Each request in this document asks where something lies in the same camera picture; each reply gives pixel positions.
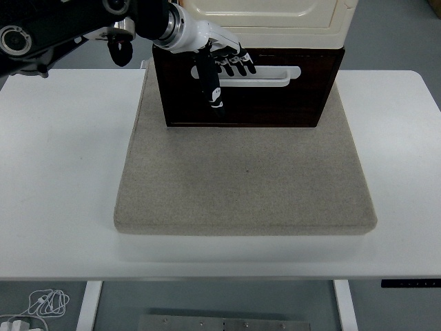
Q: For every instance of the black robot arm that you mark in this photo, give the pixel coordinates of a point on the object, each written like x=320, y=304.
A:
x=51, y=27

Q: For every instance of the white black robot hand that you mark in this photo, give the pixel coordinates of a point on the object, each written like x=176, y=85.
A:
x=196, y=34

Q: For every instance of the white charger plug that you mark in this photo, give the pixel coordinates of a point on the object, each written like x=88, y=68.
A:
x=17, y=325

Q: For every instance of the cream plastic cabinet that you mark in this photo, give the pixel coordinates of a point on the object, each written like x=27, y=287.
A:
x=282, y=34

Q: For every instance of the beige fabric mat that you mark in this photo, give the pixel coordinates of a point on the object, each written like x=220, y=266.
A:
x=241, y=179

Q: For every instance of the black table control panel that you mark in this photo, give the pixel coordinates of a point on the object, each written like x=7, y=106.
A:
x=410, y=284

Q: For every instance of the dark brown wooden drawer housing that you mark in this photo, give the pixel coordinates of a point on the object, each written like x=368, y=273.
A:
x=158, y=69

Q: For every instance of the cardboard box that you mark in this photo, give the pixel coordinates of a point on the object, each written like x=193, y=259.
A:
x=435, y=6

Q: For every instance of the white table leg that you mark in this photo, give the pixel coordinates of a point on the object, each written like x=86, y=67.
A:
x=89, y=307
x=345, y=307

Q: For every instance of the grey metal plate with screws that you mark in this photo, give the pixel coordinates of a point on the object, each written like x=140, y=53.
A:
x=224, y=324

